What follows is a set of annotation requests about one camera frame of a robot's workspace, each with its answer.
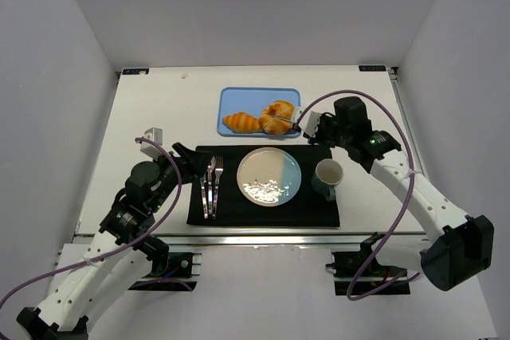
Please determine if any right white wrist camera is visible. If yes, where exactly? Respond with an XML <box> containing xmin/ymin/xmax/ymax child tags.
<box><xmin>291</xmin><ymin>107</ymin><xmax>322</xmax><ymax>139</ymax></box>

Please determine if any white and blue plate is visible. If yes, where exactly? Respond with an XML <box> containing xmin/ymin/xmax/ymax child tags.
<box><xmin>236</xmin><ymin>147</ymin><xmax>302</xmax><ymax>207</ymax></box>

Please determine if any silver knife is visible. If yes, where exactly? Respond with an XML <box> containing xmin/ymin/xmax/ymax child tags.
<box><xmin>200</xmin><ymin>171</ymin><xmax>209</xmax><ymax>220</ymax></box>

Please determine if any blue plastic tray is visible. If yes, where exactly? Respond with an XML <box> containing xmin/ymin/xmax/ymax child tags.
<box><xmin>217</xmin><ymin>87</ymin><xmax>301</xmax><ymax>139</ymax></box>

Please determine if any right blue corner label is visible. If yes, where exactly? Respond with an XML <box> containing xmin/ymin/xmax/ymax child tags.
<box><xmin>358</xmin><ymin>64</ymin><xmax>386</xmax><ymax>72</ymax></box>

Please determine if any black placemat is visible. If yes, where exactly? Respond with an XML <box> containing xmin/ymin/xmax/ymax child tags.
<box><xmin>186</xmin><ymin>145</ymin><xmax>340</xmax><ymax>228</ymax></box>

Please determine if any striped croissant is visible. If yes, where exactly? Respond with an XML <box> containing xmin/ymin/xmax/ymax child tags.
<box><xmin>222</xmin><ymin>112</ymin><xmax>263</xmax><ymax>134</ymax></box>

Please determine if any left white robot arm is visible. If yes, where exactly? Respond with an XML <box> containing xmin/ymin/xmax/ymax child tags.
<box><xmin>17</xmin><ymin>138</ymin><xmax>213</xmax><ymax>339</ymax></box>

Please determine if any green mug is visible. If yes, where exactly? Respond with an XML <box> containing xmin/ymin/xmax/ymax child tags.
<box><xmin>312</xmin><ymin>158</ymin><xmax>344</xmax><ymax>201</ymax></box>

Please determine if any blue corner label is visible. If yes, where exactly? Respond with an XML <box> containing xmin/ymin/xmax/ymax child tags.
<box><xmin>121</xmin><ymin>68</ymin><xmax>149</xmax><ymax>76</ymax></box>
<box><xmin>358</xmin><ymin>64</ymin><xmax>386</xmax><ymax>72</ymax></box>

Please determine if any silver fork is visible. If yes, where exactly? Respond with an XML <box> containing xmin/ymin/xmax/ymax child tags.
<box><xmin>211</xmin><ymin>156</ymin><xmax>224</xmax><ymax>219</ymax></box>

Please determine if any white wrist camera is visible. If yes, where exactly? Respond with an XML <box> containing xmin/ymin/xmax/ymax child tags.
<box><xmin>139</xmin><ymin>127</ymin><xmax>163</xmax><ymax>159</ymax></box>
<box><xmin>291</xmin><ymin>107</ymin><xmax>322</xmax><ymax>139</ymax></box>

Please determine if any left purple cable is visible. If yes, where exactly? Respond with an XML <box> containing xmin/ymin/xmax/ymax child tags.
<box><xmin>0</xmin><ymin>136</ymin><xmax>194</xmax><ymax>309</ymax></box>

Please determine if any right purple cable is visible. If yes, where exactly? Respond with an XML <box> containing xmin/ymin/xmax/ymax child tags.
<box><xmin>296</xmin><ymin>90</ymin><xmax>422</xmax><ymax>301</ymax></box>

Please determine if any left blue corner label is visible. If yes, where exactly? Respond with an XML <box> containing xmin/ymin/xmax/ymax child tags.
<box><xmin>121</xmin><ymin>68</ymin><xmax>149</xmax><ymax>76</ymax></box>

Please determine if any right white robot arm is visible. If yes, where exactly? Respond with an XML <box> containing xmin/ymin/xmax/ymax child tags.
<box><xmin>260</xmin><ymin>94</ymin><xmax>494</xmax><ymax>300</ymax></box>

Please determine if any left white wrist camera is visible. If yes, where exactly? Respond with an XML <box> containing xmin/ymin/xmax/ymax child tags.
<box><xmin>139</xmin><ymin>127</ymin><xmax>163</xmax><ymax>159</ymax></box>

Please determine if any round bread roll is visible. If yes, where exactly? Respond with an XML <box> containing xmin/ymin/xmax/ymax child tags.
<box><xmin>259</xmin><ymin>100</ymin><xmax>294</xmax><ymax>135</ymax></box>

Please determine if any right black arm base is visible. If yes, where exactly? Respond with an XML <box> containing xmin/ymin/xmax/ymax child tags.
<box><xmin>325</xmin><ymin>233</ymin><xmax>410</xmax><ymax>298</ymax></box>

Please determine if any purple cable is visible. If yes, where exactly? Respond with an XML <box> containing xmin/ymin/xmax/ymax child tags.
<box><xmin>296</xmin><ymin>90</ymin><xmax>422</xmax><ymax>301</ymax></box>
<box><xmin>0</xmin><ymin>136</ymin><xmax>194</xmax><ymax>309</ymax></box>

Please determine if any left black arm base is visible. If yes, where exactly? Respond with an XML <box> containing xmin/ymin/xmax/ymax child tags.
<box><xmin>128</xmin><ymin>252</ymin><xmax>202</xmax><ymax>292</ymax></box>

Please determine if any aluminium table frame rail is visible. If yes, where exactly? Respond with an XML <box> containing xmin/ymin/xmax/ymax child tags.
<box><xmin>57</xmin><ymin>67</ymin><xmax>453</xmax><ymax>269</ymax></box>

